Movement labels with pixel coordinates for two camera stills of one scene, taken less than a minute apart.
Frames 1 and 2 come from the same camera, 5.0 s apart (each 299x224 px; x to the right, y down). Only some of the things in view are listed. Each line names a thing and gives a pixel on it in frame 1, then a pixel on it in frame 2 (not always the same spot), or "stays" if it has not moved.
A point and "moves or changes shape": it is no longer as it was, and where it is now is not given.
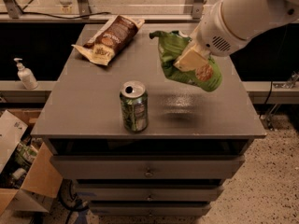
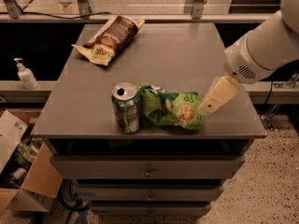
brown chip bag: x=102 y=46 stays
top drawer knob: x=149 y=174 stays
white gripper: x=216 y=34 to x=240 y=61
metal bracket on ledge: x=288 y=84 stays
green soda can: x=134 y=98 moves or changes shape
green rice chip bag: x=170 y=47 to x=165 y=107
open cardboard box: x=25 y=163 stays
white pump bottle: x=26 y=76 stays
